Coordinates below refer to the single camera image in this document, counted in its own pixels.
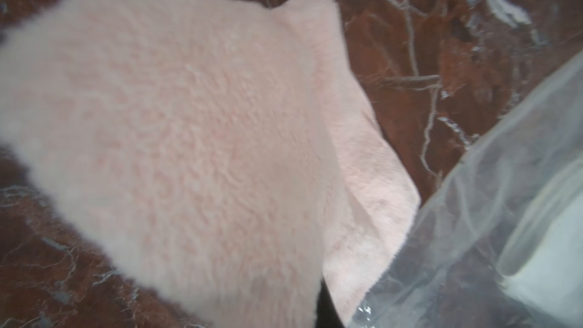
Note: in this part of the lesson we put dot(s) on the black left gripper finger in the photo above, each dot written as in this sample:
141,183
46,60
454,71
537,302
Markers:
327,316

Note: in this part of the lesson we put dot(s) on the clear plastic vacuum bag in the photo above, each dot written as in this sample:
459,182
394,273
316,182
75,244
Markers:
446,276

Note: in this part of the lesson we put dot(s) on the pink fluffy towel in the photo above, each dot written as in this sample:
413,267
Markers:
219,152

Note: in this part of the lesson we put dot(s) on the white towel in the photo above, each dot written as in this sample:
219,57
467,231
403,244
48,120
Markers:
541,263

